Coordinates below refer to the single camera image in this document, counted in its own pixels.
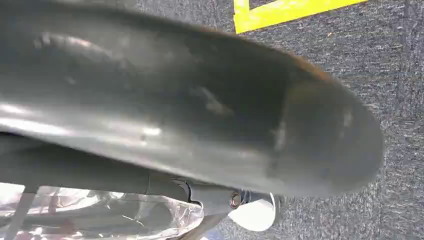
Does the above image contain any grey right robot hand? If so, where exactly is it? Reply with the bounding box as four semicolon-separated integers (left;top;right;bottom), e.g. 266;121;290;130
0;0;386;240

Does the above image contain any yellow floor tape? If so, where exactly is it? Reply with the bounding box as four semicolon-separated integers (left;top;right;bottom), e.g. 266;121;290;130
232;0;369;34

